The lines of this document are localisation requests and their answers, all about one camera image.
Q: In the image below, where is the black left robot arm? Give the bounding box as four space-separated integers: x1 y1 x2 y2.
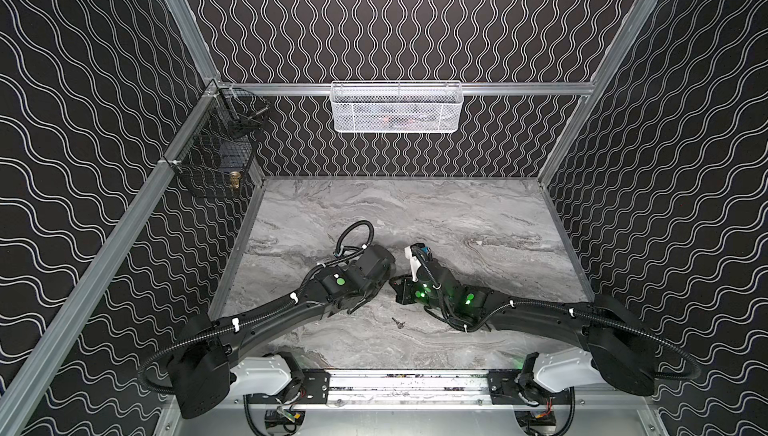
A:
137 220 395 419

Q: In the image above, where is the black wire wall basket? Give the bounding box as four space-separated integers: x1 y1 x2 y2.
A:
169 80 272 201

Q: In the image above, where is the brass object in basket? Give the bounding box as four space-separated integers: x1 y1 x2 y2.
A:
229 171 242 190

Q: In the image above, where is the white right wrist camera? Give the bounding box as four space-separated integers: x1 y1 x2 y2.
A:
404 242 435 282

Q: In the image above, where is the white mesh wall basket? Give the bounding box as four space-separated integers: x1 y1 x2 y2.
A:
329 80 464 133

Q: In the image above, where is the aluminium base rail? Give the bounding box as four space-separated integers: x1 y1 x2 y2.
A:
299 368 571 408

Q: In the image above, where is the spare key on table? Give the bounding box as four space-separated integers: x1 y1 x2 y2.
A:
391 317 405 329

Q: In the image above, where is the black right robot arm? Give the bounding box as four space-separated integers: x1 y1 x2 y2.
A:
391 243 702 396

